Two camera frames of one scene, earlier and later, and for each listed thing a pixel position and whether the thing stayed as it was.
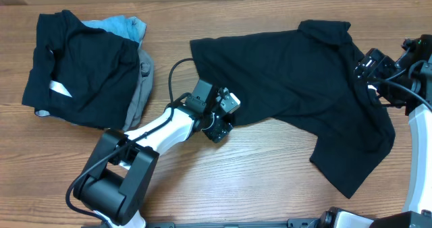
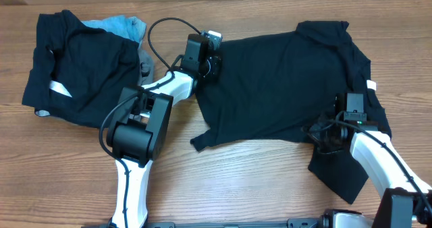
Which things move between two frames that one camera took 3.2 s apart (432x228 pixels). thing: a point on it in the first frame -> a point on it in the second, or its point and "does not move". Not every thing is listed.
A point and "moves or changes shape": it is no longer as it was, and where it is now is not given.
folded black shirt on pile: (100, 69) does not move
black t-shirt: (303, 81) moves or changes shape
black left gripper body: (222, 127) -> (213, 65)
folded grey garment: (145, 82) does not move
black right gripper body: (368, 72) -> (324, 133)
